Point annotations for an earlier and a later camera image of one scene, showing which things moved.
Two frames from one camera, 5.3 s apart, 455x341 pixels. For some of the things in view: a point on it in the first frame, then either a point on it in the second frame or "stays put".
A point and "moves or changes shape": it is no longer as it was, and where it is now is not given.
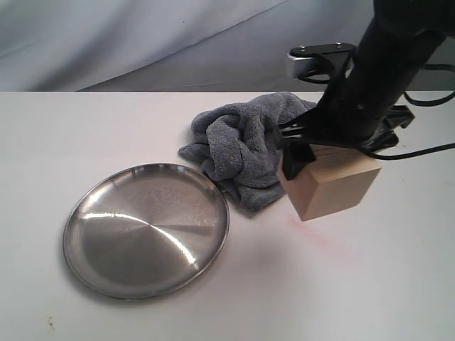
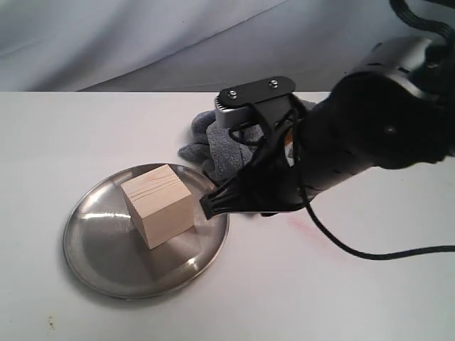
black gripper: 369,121 to 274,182
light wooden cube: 338,180 moves or changes shape
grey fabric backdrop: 178,45 stays put
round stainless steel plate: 145,230 stays put
